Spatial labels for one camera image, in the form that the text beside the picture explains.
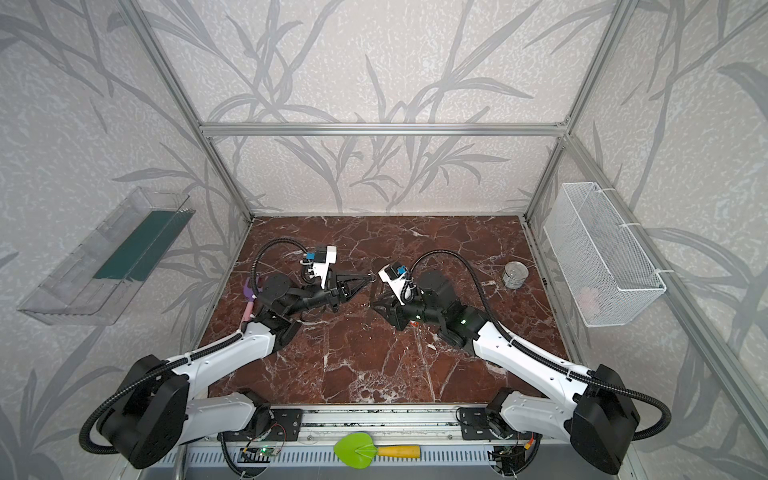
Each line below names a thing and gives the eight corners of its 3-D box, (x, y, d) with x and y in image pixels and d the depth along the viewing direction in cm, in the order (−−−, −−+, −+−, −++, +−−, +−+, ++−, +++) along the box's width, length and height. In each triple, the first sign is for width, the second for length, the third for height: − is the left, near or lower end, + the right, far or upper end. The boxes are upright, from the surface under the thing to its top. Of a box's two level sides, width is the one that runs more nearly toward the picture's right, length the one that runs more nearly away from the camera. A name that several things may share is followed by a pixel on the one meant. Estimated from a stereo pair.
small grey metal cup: (503, 289, 102) (508, 279, 97) (499, 272, 106) (504, 261, 101) (524, 289, 102) (531, 279, 97) (519, 272, 106) (525, 261, 101)
